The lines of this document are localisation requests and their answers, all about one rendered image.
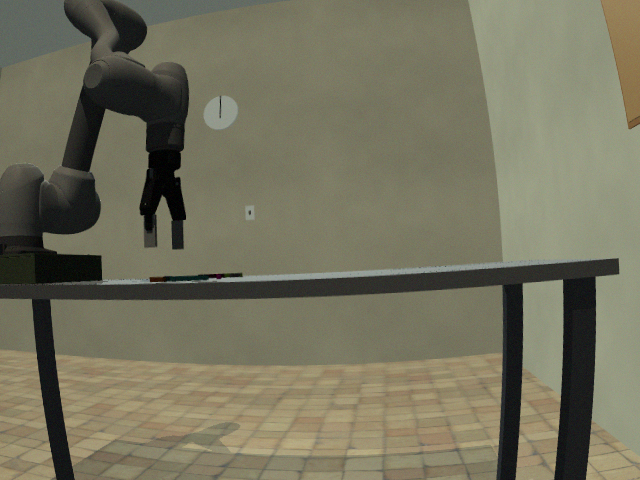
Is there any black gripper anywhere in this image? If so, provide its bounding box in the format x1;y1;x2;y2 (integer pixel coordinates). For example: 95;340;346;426
139;150;186;250

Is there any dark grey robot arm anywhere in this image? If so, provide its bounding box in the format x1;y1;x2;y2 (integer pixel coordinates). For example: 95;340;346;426
0;0;189;255

